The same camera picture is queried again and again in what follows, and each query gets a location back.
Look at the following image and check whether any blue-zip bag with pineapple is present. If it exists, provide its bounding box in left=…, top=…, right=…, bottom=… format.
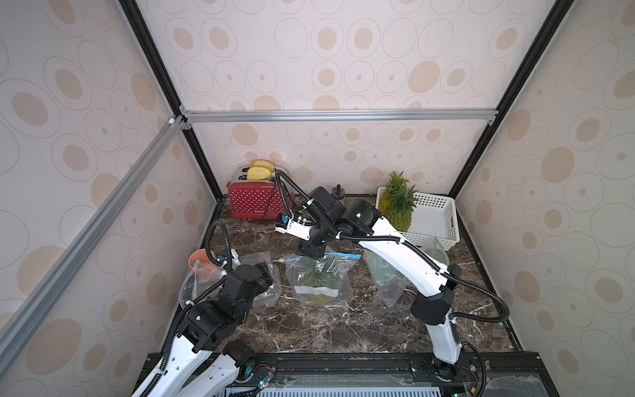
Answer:
left=274, top=251, right=361, bottom=307

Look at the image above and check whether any green-zip bag with pineapple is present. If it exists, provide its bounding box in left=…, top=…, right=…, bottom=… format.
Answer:
left=362, top=238, right=449, bottom=308

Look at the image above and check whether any yellow pineapple green crown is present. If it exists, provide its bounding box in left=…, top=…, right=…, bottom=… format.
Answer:
left=385, top=185, right=418, bottom=232
left=379, top=171, right=408, bottom=216

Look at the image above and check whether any clear zip-top bag blue slider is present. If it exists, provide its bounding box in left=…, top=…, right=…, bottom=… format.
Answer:
left=179, top=251, right=282, bottom=308

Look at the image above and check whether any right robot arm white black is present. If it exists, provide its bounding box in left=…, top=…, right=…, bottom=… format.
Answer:
left=276, top=187, right=461, bottom=382

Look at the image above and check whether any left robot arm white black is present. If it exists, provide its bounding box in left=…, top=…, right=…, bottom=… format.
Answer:
left=133, top=262, right=273, bottom=396

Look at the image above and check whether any small bottle black cap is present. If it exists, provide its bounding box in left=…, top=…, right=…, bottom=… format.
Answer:
left=331, top=185, right=346, bottom=200

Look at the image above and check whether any red toaster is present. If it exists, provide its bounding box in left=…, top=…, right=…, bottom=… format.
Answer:
left=228, top=181, right=285, bottom=220

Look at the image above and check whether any front yellow toast slice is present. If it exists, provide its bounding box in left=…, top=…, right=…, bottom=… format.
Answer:
left=246, top=165, right=274, bottom=181

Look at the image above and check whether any yellow toast slice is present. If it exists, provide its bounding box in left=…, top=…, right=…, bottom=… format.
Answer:
left=246, top=165, right=274, bottom=181
left=252, top=159, right=276, bottom=173

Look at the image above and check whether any rear yellow toast slice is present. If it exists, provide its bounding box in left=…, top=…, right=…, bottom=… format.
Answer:
left=252, top=159, right=276, bottom=173

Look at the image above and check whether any orange plastic cup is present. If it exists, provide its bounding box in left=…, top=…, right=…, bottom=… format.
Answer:
left=188, top=249, right=222, bottom=279

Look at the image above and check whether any white perforated plastic basket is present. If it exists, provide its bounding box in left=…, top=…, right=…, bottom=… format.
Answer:
left=390, top=192, right=460, bottom=251

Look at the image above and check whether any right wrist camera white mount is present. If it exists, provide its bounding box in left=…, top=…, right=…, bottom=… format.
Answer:
left=275, top=213, right=312, bottom=241

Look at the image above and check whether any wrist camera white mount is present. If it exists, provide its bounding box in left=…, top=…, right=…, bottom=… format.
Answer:
left=275, top=213, right=312, bottom=241
left=231, top=248, right=241, bottom=269

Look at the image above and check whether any right black corrugated cable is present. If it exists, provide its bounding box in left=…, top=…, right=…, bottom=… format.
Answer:
left=274, top=169, right=510, bottom=324

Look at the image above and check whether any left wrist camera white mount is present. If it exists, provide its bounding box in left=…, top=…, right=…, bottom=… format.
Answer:
left=231, top=248, right=241, bottom=269

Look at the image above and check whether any horizontal aluminium frame bar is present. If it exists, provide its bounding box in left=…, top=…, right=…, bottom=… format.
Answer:
left=184, top=109, right=499, bottom=123

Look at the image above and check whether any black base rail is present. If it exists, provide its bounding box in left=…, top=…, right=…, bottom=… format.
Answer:
left=176, top=352, right=558, bottom=396

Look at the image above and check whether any left black frame post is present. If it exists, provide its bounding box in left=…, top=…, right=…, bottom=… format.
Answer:
left=117, top=0, right=224, bottom=202

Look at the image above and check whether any black frame post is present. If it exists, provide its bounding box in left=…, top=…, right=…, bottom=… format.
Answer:
left=447, top=0, right=575, bottom=199
left=117, top=0, right=224, bottom=202

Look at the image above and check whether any left diagonal aluminium frame bar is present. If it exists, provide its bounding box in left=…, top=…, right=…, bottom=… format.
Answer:
left=0, top=115, right=185, bottom=378

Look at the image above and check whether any right black frame post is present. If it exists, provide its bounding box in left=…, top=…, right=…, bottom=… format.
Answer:
left=447, top=0, right=575, bottom=199

